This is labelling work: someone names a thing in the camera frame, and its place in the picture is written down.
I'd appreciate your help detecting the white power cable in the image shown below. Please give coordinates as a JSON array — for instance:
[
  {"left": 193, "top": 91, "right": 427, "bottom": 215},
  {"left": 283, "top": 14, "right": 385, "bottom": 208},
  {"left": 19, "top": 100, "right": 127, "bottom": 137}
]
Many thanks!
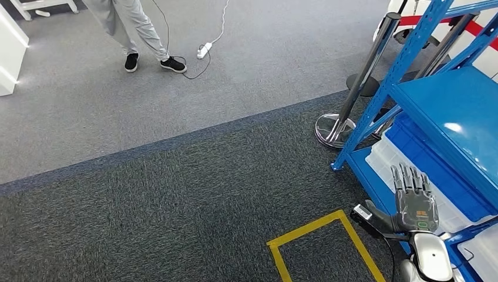
[{"left": 210, "top": 0, "right": 231, "bottom": 45}]

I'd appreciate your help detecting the white bench frame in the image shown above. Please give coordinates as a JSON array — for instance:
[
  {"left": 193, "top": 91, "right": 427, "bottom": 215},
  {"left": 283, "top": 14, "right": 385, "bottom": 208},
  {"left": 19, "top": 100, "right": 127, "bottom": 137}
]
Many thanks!
[{"left": 9, "top": 0, "right": 79, "bottom": 22}]

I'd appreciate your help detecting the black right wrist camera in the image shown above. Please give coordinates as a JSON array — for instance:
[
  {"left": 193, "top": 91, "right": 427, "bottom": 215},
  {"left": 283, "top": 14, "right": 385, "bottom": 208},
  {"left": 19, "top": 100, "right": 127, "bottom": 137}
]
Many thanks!
[{"left": 350, "top": 204, "right": 410, "bottom": 240}]

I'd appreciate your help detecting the red barrier belt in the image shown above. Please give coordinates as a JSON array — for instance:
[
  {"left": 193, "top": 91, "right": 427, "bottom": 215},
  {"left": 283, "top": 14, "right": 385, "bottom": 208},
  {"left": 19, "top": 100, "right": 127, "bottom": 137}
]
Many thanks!
[{"left": 398, "top": 15, "right": 498, "bottom": 51}]

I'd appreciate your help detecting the blue plastic bin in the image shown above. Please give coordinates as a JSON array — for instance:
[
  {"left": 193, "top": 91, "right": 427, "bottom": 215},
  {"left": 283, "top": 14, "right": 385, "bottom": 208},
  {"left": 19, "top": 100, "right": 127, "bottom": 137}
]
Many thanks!
[{"left": 385, "top": 113, "right": 496, "bottom": 223}]

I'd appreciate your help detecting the blue metal shelf rack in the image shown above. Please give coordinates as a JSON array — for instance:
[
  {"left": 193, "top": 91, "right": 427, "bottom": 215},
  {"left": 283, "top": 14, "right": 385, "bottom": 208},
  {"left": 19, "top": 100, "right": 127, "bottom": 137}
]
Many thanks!
[{"left": 331, "top": 0, "right": 498, "bottom": 282}]

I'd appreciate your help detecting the white car with red stripe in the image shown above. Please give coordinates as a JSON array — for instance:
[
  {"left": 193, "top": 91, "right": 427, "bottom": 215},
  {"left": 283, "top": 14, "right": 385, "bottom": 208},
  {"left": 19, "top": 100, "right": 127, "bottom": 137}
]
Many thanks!
[{"left": 372, "top": 0, "right": 498, "bottom": 83}]

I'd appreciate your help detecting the black camera cable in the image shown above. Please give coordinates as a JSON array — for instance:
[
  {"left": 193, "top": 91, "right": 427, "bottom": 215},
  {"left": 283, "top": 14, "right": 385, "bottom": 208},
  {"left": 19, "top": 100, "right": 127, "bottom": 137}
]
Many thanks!
[{"left": 383, "top": 237, "right": 396, "bottom": 282}]

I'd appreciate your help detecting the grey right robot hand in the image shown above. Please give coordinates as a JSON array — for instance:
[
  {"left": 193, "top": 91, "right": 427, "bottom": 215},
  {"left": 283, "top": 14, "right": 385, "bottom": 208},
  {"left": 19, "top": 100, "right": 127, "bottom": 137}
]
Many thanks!
[{"left": 364, "top": 163, "right": 440, "bottom": 233}]

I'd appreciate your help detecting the white lit display plinth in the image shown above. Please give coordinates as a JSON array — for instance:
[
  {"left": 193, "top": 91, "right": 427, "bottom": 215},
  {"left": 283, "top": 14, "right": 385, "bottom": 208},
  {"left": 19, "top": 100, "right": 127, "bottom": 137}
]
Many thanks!
[{"left": 0, "top": 4, "right": 30, "bottom": 97}]

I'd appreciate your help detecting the chrome stanchion with round base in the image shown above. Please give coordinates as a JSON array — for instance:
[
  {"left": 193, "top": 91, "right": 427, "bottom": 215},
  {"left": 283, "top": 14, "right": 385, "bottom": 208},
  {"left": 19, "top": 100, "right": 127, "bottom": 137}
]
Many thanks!
[{"left": 314, "top": 11, "right": 402, "bottom": 150}]

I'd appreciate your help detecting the white power strip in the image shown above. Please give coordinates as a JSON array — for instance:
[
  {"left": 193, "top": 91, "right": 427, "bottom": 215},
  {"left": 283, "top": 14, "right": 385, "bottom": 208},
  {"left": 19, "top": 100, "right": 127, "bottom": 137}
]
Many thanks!
[{"left": 196, "top": 42, "right": 214, "bottom": 60}]

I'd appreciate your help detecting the black floor cable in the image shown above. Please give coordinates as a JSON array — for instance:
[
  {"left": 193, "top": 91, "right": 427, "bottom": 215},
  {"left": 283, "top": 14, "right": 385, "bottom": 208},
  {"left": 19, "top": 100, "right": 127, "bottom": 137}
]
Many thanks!
[{"left": 150, "top": 0, "right": 213, "bottom": 80}]

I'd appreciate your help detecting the person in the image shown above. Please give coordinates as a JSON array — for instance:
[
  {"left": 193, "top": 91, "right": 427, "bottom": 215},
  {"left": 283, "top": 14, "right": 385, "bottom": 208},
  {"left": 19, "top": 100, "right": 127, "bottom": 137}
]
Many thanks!
[{"left": 82, "top": 0, "right": 187, "bottom": 74}]

